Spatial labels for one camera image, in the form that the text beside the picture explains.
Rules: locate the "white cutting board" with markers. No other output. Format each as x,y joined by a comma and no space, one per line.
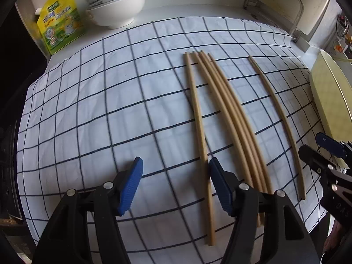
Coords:
275,0

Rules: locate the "person's right hand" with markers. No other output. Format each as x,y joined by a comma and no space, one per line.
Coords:
334,238

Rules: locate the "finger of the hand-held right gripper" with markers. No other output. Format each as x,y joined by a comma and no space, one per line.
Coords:
330,143
316,159

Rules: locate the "white black checked cloth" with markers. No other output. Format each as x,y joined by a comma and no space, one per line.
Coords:
110,101

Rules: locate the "green yellow refill pouch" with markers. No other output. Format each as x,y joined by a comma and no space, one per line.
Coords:
60,24

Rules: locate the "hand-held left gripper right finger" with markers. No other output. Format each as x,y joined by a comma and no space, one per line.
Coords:
220,187

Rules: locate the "long tan chopstick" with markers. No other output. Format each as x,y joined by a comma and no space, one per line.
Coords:
196,110
280,110
233,110
225,110
241,110

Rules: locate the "plain white bowl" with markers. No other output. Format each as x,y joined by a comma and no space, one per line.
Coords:
118,13

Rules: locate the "orange gas regulator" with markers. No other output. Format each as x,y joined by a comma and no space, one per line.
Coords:
338,48

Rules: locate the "metal cutting board rack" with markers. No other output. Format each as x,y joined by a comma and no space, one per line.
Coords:
299,8

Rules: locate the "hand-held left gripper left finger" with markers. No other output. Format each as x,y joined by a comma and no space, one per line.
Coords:
132,187

